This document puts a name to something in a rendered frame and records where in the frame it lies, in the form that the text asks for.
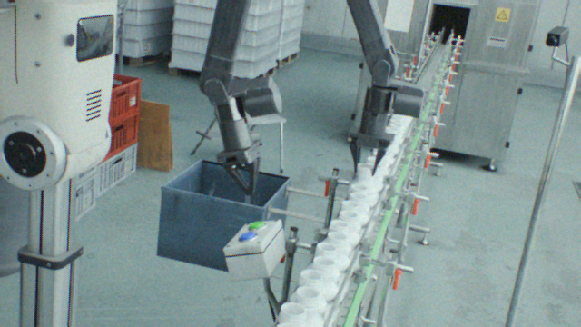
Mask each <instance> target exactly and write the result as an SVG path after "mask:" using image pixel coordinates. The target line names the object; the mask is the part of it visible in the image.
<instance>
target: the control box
mask: <svg viewBox="0 0 581 327"><path fill-rule="evenodd" d="M263 223H264V226H262V227H261V228H250V225H251V223H247V224H245V226H244V227H243V228H242V229H240V230H239V231H238V232H237V233H236V235H235V236H234V237H233V238H232V240H231V241H230V242H229V243H228V245H227V246H226V247H225V248H224V249H223V250H224V254H225V255H226V261H227V264H228V268H229V272H230V279H231V282H240V281H249V280H258V279H263V289H264V291H265V293H266V295H267V297H268V301H269V306H270V309H271V314H272V317H273V320H274V322H275V321H276V319H277V317H276V314H275V312H276V313H277V315H278V316H279V313H280V311H281V308H280V306H279V303H278V301H277V299H276V297H275V295H274V293H273V291H272V289H271V280H270V276H271V274H272V273H273V271H274V270H275V268H276V267H277V265H278V264H279V262H280V259H281V258H282V256H283V255H284V254H285V253H286V251H285V246H286V243H285V237H284V233H283V229H282V227H281V220H275V221H268V222H263ZM246 232H255V233H256V236H255V237H253V238H250V239H247V240H241V239H240V236H241V234H243V233H246ZM274 311H275V312H274Z"/></svg>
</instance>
